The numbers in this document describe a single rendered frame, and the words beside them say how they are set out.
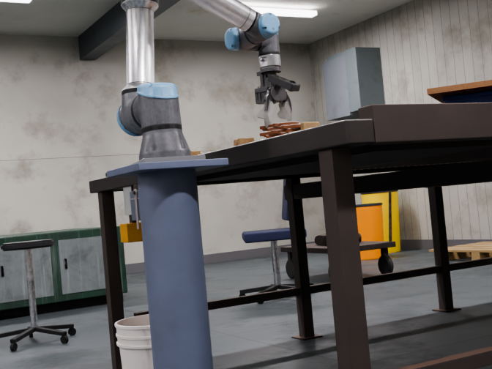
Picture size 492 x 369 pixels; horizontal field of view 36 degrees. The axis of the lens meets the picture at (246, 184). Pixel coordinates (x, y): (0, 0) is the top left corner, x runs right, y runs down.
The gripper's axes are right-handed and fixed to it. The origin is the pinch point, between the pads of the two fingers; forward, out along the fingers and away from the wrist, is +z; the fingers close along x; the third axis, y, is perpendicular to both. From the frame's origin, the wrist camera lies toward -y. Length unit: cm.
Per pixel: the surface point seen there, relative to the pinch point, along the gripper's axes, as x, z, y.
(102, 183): -3, 10, 117
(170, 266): 58, 41, -9
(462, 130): 8, 11, -73
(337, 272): 40, 44, -53
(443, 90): -18, -4, -53
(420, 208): -599, 49, 348
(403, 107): 26, 5, -68
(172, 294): 58, 48, -8
